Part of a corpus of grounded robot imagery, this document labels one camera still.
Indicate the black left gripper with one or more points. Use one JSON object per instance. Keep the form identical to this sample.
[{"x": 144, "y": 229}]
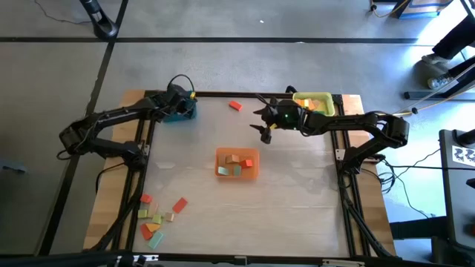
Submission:
[{"x": 176, "y": 102}]

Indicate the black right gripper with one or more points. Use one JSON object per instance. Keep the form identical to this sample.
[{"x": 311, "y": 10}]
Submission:
[{"x": 287, "y": 116}]

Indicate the red rectangular block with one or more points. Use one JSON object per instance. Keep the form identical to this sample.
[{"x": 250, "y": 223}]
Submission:
[
  {"x": 235, "y": 106},
  {"x": 180, "y": 205},
  {"x": 246, "y": 163},
  {"x": 145, "y": 232}
]

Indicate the yellow cube block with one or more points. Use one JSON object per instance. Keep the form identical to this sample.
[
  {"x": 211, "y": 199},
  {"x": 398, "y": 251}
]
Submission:
[{"x": 307, "y": 102}]

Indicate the pale-ended wooden wedge block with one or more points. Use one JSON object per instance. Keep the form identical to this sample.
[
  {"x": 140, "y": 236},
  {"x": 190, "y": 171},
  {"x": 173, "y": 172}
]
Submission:
[{"x": 232, "y": 159}]

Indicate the salmon pink cube block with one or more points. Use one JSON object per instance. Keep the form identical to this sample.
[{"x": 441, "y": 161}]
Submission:
[{"x": 316, "y": 105}]

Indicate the grey-green wedge block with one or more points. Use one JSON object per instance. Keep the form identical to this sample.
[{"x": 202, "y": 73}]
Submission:
[{"x": 237, "y": 171}]

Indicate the light blue rectangular block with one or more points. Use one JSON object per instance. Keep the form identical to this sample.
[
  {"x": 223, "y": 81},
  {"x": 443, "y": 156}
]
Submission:
[{"x": 223, "y": 171}]

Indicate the small red cube block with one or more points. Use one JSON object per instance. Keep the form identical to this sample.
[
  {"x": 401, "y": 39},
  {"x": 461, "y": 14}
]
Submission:
[{"x": 146, "y": 198}]

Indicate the tan long wooden block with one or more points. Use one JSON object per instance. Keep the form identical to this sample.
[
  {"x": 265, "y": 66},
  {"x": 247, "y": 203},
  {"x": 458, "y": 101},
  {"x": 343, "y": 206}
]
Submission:
[{"x": 153, "y": 209}]

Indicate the small tan cube block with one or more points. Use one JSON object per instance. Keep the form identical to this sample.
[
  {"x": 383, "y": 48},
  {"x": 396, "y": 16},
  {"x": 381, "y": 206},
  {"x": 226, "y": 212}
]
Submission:
[{"x": 169, "y": 217}]

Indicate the green cube block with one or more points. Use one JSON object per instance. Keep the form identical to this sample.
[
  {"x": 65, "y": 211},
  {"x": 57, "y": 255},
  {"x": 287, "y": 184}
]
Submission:
[{"x": 157, "y": 219}]

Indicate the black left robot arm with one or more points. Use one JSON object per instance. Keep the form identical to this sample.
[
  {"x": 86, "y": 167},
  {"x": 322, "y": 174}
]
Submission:
[{"x": 111, "y": 113}]

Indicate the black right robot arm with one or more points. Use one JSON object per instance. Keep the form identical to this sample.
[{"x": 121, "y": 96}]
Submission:
[{"x": 352, "y": 122}]

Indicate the blue plastic bin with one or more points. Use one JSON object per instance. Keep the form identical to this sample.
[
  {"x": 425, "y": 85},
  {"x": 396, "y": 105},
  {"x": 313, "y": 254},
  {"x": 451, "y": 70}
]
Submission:
[{"x": 180, "y": 118}]

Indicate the orange plastic bin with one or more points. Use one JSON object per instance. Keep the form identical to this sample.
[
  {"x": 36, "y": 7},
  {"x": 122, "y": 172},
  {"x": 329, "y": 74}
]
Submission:
[{"x": 237, "y": 178}]

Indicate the yellow plastic bin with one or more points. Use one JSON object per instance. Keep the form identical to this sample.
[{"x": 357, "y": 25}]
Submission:
[{"x": 328, "y": 107}]

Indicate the black floor stand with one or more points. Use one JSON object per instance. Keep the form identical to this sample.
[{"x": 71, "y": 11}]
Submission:
[{"x": 102, "y": 27}]

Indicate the yellow-green cube block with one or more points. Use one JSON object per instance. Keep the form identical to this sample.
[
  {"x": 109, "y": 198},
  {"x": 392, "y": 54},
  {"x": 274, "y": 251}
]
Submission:
[{"x": 143, "y": 214}]

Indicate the orange triangular block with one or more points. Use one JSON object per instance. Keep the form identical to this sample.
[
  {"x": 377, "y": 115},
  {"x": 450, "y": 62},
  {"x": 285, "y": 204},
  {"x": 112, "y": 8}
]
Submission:
[{"x": 153, "y": 226}]

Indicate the light teal flat block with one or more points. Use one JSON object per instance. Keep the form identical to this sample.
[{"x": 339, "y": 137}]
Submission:
[{"x": 156, "y": 240}]

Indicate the black desk leg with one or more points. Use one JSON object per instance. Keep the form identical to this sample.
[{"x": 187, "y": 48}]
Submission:
[{"x": 426, "y": 95}]

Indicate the person's shoe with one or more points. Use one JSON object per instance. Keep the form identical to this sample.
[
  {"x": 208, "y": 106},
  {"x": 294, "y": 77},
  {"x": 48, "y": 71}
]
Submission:
[
  {"x": 439, "y": 81},
  {"x": 434, "y": 59}
]

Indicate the black cart base bar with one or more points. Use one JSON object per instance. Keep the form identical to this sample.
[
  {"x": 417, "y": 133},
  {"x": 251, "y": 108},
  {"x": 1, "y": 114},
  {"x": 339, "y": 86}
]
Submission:
[{"x": 419, "y": 228}]

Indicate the blue box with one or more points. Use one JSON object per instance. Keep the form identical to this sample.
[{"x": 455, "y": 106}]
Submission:
[{"x": 423, "y": 9}]

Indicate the black-and-white marker sticker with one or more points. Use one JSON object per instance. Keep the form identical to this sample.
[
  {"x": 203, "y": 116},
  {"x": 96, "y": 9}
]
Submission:
[{"x": 464, "y": 155}]

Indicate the black cart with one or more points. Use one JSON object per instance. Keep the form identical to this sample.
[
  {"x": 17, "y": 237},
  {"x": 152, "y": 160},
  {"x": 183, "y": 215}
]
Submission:
[{"x": 458, "y": 193}]

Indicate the person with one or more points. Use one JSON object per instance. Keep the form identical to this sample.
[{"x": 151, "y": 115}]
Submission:
[{"x": 456, "y": 39}]

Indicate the black table frame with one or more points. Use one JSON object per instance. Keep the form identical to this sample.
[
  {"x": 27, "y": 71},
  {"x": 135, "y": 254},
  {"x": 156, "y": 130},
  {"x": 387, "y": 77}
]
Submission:
[{"x": 241, "y": 94}]

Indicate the white corner bracket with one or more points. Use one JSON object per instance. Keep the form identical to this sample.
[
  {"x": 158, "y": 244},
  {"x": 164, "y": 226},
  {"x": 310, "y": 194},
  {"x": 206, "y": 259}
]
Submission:
[{"x": 340, "y": 155}]

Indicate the black camera rail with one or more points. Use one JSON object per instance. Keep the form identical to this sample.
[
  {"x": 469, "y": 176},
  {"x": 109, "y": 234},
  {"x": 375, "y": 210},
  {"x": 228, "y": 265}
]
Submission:
[{"x": 74, "y": 259}]

